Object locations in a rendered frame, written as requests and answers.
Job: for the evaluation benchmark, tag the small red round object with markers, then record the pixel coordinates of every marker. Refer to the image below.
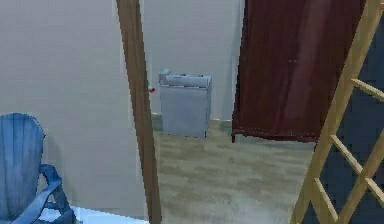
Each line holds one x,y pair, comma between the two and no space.
151,89

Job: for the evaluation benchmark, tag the brown wooden room door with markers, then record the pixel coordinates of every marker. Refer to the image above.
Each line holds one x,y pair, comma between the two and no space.
139,100

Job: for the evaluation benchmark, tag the dark red wooden wardrobe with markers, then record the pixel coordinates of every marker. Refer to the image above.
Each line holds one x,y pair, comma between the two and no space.
293,66

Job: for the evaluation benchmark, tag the light wooden ladder shelf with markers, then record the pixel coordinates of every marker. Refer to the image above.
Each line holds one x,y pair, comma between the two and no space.
336,110

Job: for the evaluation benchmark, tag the blue wooden slatted chair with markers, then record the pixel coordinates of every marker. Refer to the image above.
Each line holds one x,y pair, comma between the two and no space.
18,160

